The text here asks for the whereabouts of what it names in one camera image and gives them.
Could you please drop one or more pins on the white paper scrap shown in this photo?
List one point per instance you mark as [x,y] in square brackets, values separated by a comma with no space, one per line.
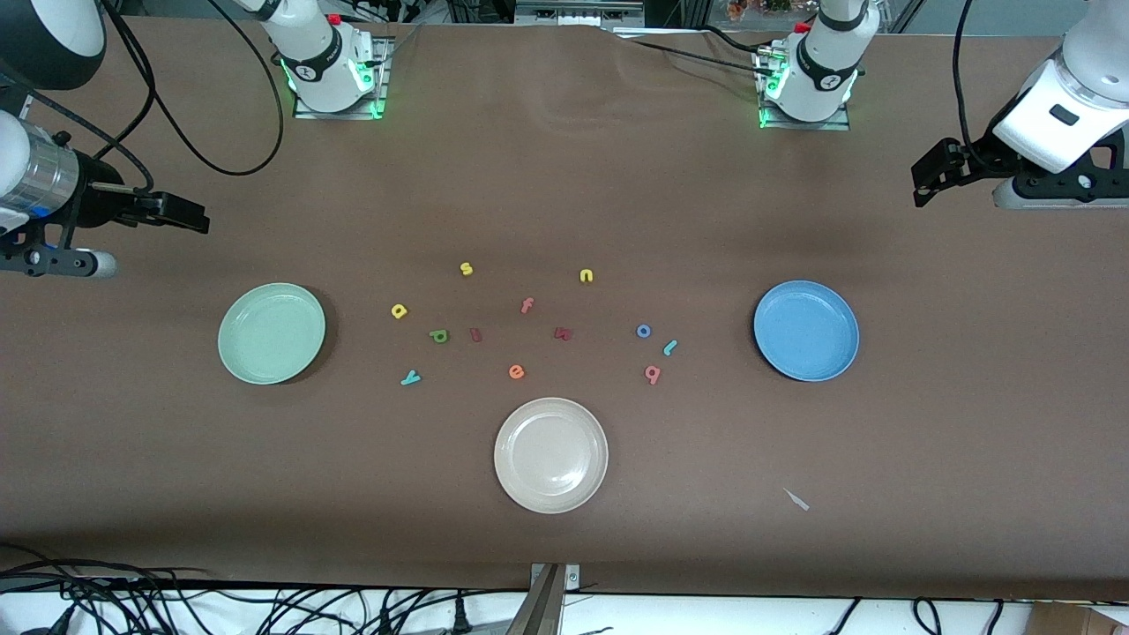
[796,500]

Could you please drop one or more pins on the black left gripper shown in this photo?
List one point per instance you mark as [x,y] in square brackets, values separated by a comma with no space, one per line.
[977,162]

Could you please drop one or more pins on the brown table cover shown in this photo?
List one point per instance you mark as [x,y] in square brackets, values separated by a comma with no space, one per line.
[176,459]

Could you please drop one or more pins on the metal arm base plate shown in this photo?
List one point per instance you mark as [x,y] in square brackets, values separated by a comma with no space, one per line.
[842,125]
[300,110]

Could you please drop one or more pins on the blue plate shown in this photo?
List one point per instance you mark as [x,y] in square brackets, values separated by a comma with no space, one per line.
[807,331]

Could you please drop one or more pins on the teal letter y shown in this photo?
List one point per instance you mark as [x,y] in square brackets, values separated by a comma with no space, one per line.
[410,378]

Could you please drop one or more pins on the green plate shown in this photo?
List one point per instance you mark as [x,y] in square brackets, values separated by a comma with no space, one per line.
[272,333]

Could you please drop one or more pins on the orange decoration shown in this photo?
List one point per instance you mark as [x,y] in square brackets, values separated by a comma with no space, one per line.
[758,7]

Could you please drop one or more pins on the silver metal bracket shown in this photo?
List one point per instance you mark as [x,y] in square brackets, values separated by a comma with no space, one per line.
[573,578]

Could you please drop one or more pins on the beige plate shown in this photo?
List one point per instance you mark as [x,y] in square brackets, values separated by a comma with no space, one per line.
[551,455]

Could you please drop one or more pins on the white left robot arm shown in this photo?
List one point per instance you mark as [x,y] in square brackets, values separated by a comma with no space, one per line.
[825,62]

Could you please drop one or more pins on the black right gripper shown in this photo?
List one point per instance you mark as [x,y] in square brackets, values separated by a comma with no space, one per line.
[99,199]

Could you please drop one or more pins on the dark metal beam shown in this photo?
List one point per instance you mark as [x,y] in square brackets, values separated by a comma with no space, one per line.
[538,608]

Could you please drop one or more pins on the cardboard box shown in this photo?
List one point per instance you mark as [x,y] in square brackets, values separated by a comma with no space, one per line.
[1076,620]

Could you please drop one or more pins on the grey metal frame equipment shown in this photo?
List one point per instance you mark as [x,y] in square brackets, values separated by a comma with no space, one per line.
[578,11]

